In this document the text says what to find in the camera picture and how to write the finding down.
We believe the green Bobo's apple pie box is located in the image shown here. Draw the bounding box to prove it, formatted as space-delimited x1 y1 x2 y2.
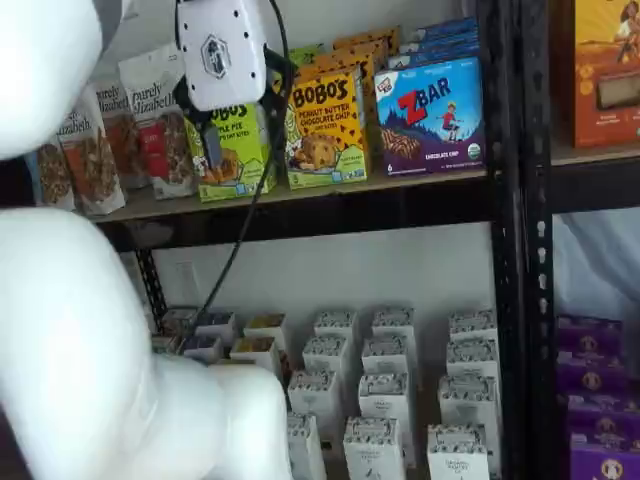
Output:
183 102 279 204
288 43 326 77

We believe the white patterned carton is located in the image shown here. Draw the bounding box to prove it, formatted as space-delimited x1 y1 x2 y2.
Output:
301 334 350 381
371 306 417 346
357 372 410 426
342 416 402 480
286 412 327 480
426 423 491 480
286 368 342 436
313 309 359 351
437 374 501 436
444 338 500 384
447 309 498 346
360 334 410 381

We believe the red label Purely Elizabeth bag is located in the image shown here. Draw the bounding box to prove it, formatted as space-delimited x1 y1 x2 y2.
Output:
118 42 200 201

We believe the large orange cereal box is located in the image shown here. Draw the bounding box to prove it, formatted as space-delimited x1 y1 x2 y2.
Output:
572 0 640 150

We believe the white carton yellow top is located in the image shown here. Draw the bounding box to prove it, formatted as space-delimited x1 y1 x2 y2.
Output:
242 313 288 351
228 336 280 381

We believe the purple snack box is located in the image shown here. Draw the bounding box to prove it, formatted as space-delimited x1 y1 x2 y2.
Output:
555 349 629 399
568 433 640 480
565 393 640 444
555 313 625 356

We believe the white carton blue top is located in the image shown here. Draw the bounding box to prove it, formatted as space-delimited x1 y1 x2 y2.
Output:
193 310 237 341
180 334 224 365

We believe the white plastic sheet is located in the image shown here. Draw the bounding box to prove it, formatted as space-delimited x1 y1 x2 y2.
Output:
551 208 640 321

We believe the orange Bobo's peanut butter box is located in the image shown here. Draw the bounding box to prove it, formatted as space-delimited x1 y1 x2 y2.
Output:
284 69 370 191
313 48 377 169
332 27 401 74

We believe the orange label Purely Elizabeth bag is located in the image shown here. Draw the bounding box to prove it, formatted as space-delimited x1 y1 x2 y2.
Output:
55 93 127 217

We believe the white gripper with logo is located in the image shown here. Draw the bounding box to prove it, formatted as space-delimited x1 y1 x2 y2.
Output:
174 0 295 169

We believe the blue ZBar chocolate chip box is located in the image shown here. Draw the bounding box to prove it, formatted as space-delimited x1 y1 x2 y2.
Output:
398 29 480 54
373 55 487 178
413 17 479 41
387 42 481 70

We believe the Purely Elizabeth granola bag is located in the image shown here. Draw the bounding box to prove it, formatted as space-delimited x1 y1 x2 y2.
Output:
93 79 147 191

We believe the black metal shelf rack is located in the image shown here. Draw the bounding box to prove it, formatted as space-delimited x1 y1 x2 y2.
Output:
89 0 524 480
519 0 640 480

